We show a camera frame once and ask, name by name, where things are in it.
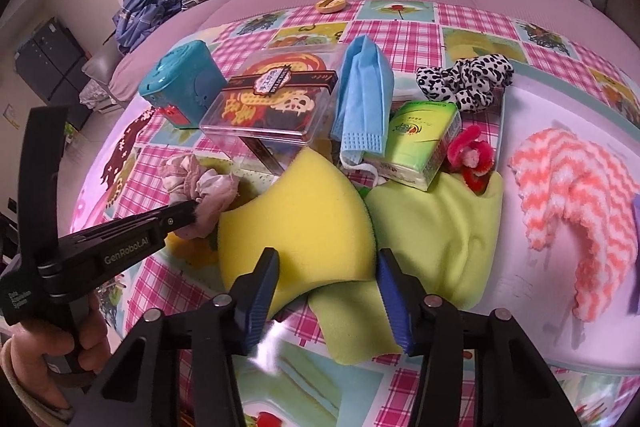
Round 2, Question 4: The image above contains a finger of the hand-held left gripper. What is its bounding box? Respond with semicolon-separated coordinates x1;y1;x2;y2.
150;199;201;234

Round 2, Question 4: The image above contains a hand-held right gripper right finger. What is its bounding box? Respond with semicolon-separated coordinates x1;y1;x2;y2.
376;249;582;427

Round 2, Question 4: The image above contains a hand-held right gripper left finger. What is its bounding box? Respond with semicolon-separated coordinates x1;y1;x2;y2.
67;247;281;427

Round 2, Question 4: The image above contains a pale pink scrunchie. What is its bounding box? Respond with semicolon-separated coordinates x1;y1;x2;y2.
159;154;238;240

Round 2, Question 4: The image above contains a light green cloth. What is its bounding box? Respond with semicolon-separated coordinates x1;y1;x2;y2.
307;169;503;365

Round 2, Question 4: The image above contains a yellow sponge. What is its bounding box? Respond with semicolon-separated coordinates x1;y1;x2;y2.
217;149;378;323

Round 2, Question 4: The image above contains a white box with teal rim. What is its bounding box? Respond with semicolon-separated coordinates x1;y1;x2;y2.
495;59;640;375

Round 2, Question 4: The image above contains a green tissue pack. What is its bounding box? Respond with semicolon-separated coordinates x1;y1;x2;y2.
375;101;463;192

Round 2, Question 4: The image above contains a red pipe cleaner flower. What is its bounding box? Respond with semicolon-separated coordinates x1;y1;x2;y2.
446;124;496;198

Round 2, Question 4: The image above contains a blue face mask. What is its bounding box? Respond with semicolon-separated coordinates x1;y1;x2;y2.
331;36;396;182

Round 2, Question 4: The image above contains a black and white spotted scrunchie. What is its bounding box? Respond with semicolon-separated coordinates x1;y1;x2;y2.
416;55;515;112

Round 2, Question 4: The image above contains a person's left hand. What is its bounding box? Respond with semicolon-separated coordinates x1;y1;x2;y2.
0;294;114;414

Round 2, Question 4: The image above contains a pink checked printed tablecloth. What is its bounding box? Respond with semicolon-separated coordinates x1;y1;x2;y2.
70;0;640;427

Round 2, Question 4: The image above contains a clear plastic printed box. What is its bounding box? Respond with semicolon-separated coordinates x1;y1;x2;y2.
199;44;348;154

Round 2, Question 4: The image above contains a teal plastic container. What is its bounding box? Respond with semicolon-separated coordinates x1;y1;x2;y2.
139;41;228;128

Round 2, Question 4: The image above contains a white plastic bag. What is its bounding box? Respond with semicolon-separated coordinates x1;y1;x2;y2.
80;77;121;114

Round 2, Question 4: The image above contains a pink and white chevron cloth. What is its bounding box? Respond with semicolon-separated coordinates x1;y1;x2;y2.
507;127;640;323

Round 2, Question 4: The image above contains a dark cabinet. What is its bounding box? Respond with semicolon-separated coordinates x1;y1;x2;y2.
14;17;93;128

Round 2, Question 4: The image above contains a blue plaid clothing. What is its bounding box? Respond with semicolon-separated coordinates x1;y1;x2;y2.
111;0;186;54

